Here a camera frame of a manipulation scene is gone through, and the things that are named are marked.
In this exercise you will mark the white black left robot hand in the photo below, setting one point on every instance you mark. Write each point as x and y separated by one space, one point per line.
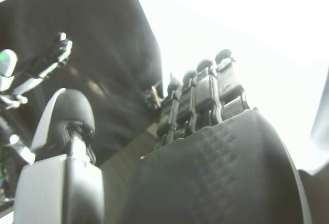
205 177

